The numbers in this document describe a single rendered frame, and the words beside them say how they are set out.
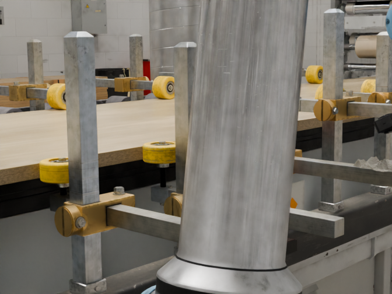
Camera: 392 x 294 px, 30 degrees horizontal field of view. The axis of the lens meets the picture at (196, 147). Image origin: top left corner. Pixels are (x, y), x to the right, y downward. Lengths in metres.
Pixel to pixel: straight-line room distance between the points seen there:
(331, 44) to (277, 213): 1.05
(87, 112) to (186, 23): 4.32
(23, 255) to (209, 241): 0.75
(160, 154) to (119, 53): 8.85
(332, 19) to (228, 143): 1.06
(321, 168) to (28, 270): 0.62
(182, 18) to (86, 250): 4.35
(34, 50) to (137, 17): 8.07
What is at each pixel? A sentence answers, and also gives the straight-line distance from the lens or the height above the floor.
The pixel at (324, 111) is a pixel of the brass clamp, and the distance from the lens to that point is 1.72.
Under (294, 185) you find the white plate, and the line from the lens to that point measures 1.62.
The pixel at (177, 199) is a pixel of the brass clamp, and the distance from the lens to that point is 1.35.
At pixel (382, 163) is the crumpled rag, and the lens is 1.45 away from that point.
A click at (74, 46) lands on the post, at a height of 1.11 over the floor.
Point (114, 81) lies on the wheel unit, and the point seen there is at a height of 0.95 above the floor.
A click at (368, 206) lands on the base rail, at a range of 1.88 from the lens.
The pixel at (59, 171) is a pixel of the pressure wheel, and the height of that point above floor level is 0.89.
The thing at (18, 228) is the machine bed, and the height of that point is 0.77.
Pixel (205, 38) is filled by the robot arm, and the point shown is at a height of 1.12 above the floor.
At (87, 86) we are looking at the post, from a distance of 1.18.
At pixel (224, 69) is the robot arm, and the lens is 0.71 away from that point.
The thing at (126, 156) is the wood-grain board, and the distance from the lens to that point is 1.47.
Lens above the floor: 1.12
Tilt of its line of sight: 9 degrees down
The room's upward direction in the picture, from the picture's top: 1 degrees counter-clockwise
